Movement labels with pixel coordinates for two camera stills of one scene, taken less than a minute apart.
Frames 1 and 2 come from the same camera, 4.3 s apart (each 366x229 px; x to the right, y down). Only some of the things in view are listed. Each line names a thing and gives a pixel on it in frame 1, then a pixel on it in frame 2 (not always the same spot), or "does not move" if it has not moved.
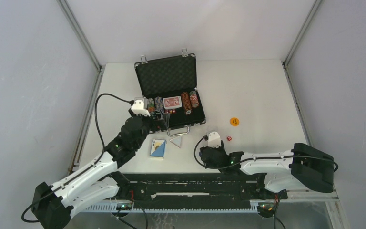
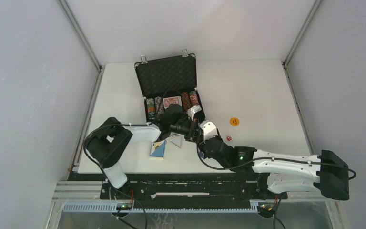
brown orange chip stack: [187, 103] does not move
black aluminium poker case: [169, 84] does not move
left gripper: [158, 124] to [189, 122]
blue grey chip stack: [158, 104] does not move
